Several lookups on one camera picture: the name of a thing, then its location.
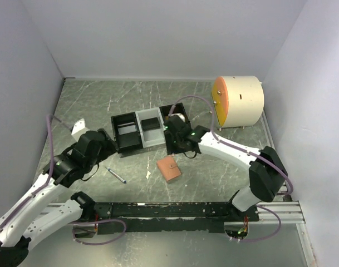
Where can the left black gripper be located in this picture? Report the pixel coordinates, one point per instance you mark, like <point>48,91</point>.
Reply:
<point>108,148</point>

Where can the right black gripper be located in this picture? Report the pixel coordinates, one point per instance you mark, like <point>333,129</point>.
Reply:
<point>170,149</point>

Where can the orange leather card holder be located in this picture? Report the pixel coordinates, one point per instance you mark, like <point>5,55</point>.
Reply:
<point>168,168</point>

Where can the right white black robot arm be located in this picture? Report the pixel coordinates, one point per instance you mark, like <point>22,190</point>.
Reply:
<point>265,169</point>

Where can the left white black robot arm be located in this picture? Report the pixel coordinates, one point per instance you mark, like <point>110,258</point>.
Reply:
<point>22,227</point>

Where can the black white three-compartment tray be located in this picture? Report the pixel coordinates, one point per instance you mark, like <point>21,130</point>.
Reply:
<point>141,139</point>

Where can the cream cylinder with orange lid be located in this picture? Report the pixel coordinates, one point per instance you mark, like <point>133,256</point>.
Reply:
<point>238,100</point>

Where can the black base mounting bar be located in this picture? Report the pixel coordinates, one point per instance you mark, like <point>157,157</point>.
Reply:
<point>167,216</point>

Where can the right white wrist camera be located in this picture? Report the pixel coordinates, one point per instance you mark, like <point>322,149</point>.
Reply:
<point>180,115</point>

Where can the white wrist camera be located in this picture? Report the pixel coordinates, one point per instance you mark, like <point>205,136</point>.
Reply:
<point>79,129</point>
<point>180,115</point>

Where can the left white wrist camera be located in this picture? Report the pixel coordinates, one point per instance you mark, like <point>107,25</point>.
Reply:
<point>79,129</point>

